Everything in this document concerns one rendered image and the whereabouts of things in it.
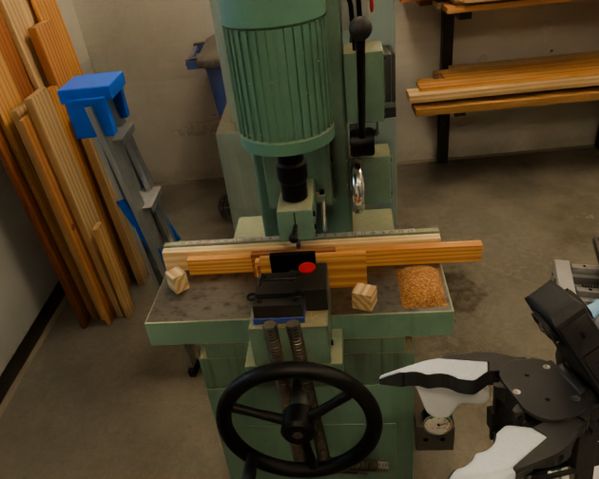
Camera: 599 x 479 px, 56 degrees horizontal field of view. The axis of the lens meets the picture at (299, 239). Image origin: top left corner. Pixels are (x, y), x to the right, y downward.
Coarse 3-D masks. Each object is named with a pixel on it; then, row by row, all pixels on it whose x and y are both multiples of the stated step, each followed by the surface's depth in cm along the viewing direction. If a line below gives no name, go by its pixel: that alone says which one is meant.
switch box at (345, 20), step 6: (342, 0) 116; (354, 0) 116; (366, 0) 116; (342, 6) 117; (354, 6) 117; (366, 6) 116; (342, 12) 117; (348, 12) 117; (354, 12) 117; (366, 12) 117; (342, 18) 118; (348, 18) 118; (342, 24) 119; (348, 24) 119; (342, 30) 120; (348, 30) 119
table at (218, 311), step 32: (160, 288) 119; (192, 288) 118; (224, 288) 117; (352, 288) 113; (384, 288) 112; (160, 320) 110; (192, 320) 109; (224, 320) 108; (352, 320) 106; (384, 320) 106; (416, 320) 106; (448, 320) 105
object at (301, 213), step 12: (312, 180) 118; (312, 192) 113; (288, 204) 110; (300, 204) 109; (312, 204) 109; (288, 216) 108; (300, 216) 108; (312, 216) 108; (288, 228) 110; (300, 228) 109; (312, 228) 109; (288, 240) 111
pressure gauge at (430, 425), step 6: (426, 414) 112; (426, 420) 111; (432, 420) 111; (438, 420) 111; (444, 420) 111; (450, 420) 111; (426, 426) 112; (432, 426) 112; (444, 426) 112; (450, 426) 112; (432, 432) 113; (438, 432) 113; (444, 432) 113
